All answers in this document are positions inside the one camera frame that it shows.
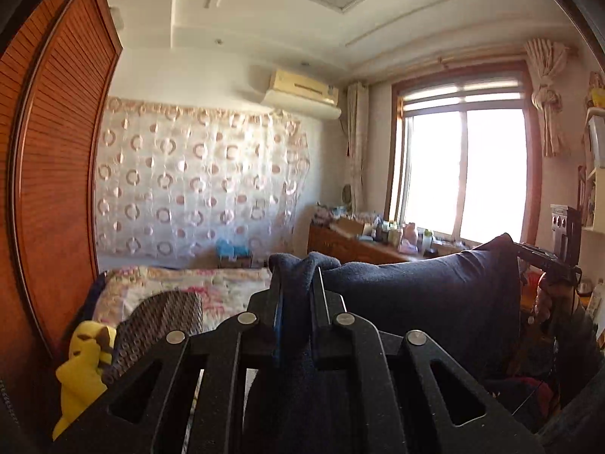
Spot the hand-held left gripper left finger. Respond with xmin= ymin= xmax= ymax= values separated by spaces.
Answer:
xmin=54 ymin=277 xmax=284 ymax=454

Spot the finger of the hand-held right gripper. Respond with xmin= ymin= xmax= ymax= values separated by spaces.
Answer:
xmin=515 ymin=242 xmax=559 ymax=266

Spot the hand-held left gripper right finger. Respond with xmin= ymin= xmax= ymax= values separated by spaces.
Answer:
xmin=309 ymin=267 xmax=544 ymax=454

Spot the navy printed t-shirt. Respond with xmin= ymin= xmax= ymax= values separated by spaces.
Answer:
xmin=243 ymin=234 xmax=523 ymax=454

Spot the person's right hand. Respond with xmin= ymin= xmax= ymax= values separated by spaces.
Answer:
xmin=533 ymin=272 xmax=568 ymax=328

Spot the low wooden cabinet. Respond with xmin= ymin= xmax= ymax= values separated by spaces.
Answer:
xmin=307 ymin=224 xmax=470 ymax=266

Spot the blue plastic item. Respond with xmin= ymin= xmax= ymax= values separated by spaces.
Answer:
xmin=216 ymin=238 xmax=254 ymax=268

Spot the cardboard box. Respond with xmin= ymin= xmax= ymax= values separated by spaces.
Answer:
xmin=330 ymin=218 xmax=370 ymax=238

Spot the floral blanket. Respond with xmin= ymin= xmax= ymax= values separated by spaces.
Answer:
xmin=104 ymin=266 xmax=273 ymax=337

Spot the window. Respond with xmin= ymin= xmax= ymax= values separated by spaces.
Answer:
xmin=388 ymin=75 xmax=540 ymax=247

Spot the pile of papers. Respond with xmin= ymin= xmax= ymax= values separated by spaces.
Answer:
xmin=313 ymin=203 xmax=348 ymax=225

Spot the dark dotted pillow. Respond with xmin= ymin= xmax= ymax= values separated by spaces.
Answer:
xmin=101 ymin=290 xmax=205 ymax=385

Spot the dark red cloth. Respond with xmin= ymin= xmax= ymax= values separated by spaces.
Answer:
xmin=489 ymin=375 xmax=555 ymax=410

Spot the tied beige curtain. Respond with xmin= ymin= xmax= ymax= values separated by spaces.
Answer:
xmin=524 ymin=38 xmax=576 ymax=158

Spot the sheer circle-pattern curtain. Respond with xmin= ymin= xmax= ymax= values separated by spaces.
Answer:
xmin=93 ymin=97 xmax=311 ymax=262

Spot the beige window curtain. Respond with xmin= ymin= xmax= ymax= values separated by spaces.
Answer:
xmin=345 ymin=81 xmax=370 ymax=210

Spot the yellow plush toy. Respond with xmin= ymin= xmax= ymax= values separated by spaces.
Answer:
xmin=52 ymin=320 xmax=117 ymax=442

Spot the wooden wardrobe door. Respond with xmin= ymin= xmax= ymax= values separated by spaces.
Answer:
xmin=0 ymin=0 xmax=124 ymax=436

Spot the white wall shelf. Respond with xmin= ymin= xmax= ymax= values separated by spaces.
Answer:
xmin=577 ymin=106 xmax=605 ymax=236

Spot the wall air conditioner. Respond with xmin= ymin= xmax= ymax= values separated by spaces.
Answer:
xmin=261 ymin=69 xmax=342 ymax=121

